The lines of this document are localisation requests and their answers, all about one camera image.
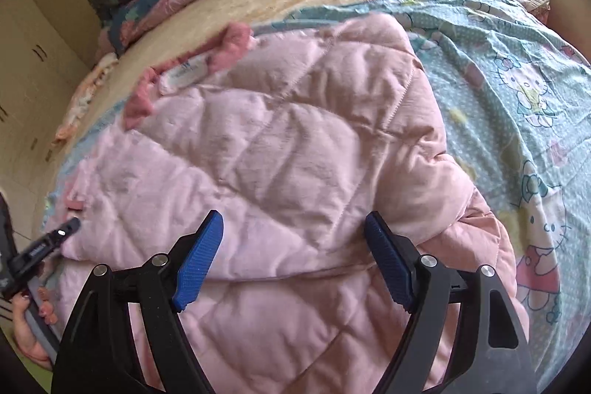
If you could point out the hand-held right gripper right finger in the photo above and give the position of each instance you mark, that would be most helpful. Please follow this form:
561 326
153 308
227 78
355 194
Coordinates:
388 260

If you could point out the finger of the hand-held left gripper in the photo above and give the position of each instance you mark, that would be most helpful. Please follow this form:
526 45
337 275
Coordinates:
67 230

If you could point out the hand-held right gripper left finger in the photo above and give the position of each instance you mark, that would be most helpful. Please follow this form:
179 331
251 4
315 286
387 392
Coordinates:
198 264

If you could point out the pink quilted comforter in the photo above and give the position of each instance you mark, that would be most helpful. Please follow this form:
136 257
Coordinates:
300 144

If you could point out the person's left hand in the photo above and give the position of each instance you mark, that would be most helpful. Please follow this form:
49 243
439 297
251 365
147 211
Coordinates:
32 343

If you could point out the peach printed cloth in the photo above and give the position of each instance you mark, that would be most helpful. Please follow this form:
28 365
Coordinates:
85 98

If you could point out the cream wardrobe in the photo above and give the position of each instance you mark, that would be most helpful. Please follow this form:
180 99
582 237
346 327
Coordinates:
27 75

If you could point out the light blue cartoon print blanket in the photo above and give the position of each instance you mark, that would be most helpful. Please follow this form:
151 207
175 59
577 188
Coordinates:
508 75

